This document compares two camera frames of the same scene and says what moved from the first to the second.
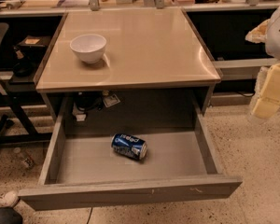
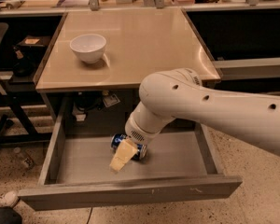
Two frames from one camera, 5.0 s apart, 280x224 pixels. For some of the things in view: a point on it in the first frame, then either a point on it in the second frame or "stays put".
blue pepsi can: [135, 147] stays put
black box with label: [35, 45] stays put
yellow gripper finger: [273, 90] -> [126, 147]
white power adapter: [79, 116] stays put
